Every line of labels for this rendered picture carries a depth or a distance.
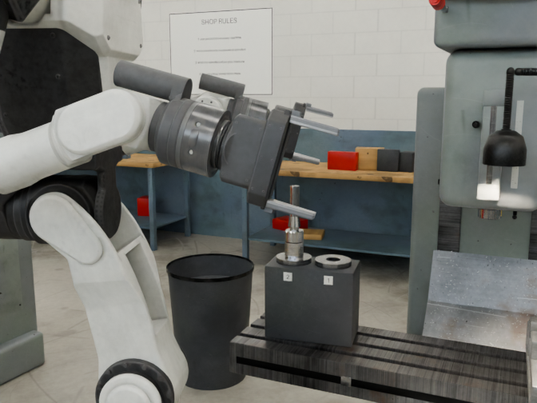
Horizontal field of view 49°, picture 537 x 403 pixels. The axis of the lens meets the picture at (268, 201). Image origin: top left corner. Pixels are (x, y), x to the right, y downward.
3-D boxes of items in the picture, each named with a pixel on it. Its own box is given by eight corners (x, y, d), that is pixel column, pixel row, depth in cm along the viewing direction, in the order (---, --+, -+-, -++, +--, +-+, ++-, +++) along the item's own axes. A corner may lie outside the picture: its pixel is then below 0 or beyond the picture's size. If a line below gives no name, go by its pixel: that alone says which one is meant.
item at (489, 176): (498, 201, 113) (507, 89, 109) (476, 199, 115) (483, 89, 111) (499, 197, 117) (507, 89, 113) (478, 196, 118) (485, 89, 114)
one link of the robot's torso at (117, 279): (108, 451, 104) (3, 209, 98) (139, 401, 122) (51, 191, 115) (186, 428, 102) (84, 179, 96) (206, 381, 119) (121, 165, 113)
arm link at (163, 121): (169, 169, 71) (85, 144, 72) (196, 168, 81) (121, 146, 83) (193, 77, 69) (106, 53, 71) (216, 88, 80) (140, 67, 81)
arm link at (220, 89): (239, 142, 122) (185, 129, 121) (242, 133, 132) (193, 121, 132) (252, 89, 119) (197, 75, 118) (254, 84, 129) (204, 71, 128)
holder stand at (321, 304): (352, 348, 141) (353, 268, 138) (264, 337, 147) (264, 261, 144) (358, 329, 153) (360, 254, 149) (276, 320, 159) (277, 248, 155)
